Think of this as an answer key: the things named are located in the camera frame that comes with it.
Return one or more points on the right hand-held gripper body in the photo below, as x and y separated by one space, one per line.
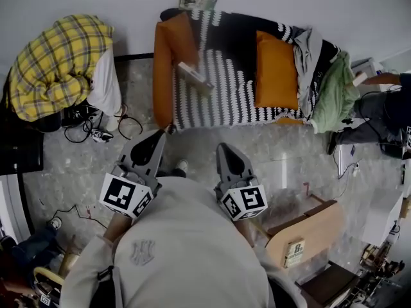
245 201

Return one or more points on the person's white shirt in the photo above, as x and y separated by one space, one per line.
192 245

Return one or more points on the green printed box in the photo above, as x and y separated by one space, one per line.
198 2

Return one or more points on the large orange cushion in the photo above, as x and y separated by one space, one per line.
276 72

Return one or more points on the person's white shoe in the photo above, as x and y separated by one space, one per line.
182 165

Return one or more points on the dark brown chair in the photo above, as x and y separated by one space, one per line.
330 284

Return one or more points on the white box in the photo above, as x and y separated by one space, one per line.
382 218

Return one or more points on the person's left forearm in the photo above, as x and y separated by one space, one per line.
117 228

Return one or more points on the person's right forearm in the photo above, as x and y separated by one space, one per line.
245 231

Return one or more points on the beige printed carton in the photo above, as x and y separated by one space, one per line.
294 253

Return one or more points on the pale green blanket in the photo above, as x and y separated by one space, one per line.
334 95

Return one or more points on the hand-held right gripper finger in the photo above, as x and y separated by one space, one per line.
242 168
224 165

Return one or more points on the white cabinet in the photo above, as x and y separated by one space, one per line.
366 66

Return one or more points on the wooden chair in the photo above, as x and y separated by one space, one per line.
54 268

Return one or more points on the green bordered book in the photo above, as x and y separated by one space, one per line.
197 77

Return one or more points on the orange sofa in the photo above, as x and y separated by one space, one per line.
163 85

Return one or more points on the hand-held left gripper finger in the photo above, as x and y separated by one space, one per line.
157 162
133 159

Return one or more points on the person's black trousers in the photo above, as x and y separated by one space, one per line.
170 172

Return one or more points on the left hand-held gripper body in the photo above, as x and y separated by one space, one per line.
125 196

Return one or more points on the light wooden side table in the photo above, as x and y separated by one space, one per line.
314 229

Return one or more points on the small orange cushion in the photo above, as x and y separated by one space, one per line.
178 37

